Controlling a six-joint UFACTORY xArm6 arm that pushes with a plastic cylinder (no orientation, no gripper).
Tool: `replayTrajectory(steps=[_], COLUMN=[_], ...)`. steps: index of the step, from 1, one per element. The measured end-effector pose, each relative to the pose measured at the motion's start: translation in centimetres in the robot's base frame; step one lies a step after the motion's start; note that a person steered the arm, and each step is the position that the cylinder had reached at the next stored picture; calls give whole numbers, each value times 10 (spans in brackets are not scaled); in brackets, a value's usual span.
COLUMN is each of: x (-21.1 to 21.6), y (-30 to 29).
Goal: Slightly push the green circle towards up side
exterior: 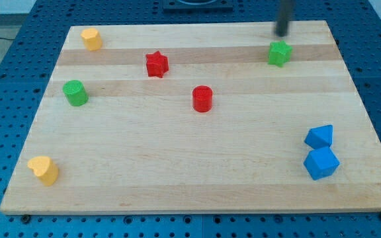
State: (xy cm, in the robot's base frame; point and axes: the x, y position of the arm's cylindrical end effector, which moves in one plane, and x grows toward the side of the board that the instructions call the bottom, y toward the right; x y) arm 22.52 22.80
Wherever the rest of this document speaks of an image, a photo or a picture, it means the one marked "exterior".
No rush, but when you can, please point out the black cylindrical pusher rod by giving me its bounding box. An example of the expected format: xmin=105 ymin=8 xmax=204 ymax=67
xmin=275 ymin=0 xmax=295 ymax=37

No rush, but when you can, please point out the green star block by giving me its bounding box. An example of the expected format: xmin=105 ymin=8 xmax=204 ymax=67
xmin=268 ymin=40 xmax=293 ymax=67

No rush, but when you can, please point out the red cylinder block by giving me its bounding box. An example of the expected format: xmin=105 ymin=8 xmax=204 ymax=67
xmin=192 ymin=85 xmax=213 ymax=112

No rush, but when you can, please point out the blue triangle block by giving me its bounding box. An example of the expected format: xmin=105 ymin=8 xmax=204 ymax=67
xmin=304 ymin=124 xmax=333 ymax=149

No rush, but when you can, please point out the wooden board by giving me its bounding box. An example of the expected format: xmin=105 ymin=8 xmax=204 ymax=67
xmin=0 ymin=20 xmax=381 ymax=215

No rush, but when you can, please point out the red star block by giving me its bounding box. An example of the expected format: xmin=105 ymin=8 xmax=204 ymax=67
xmin=146 ymin=51 xmax=169 ymax=78

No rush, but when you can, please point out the blue cube block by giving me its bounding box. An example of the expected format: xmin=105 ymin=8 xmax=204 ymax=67
xmin=304 ymin=147 xmax=340 ymax=180

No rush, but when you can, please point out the yellow hexagon block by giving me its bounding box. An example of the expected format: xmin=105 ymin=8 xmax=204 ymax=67
xmin=81 ymin=28 xmax=103 ymax=51

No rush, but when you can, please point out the green cylinder block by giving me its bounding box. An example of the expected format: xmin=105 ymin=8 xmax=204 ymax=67
xmin=62 ymin=80 xmax=89 ymax=106

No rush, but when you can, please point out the yellow heart block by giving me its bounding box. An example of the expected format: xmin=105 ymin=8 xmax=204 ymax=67
xmin=27 ymin=156 xmax=59 ymax=186

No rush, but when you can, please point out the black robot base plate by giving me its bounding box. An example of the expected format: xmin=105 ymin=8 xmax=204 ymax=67
xmin=161 ymin=0 xmax=233 ymax=11

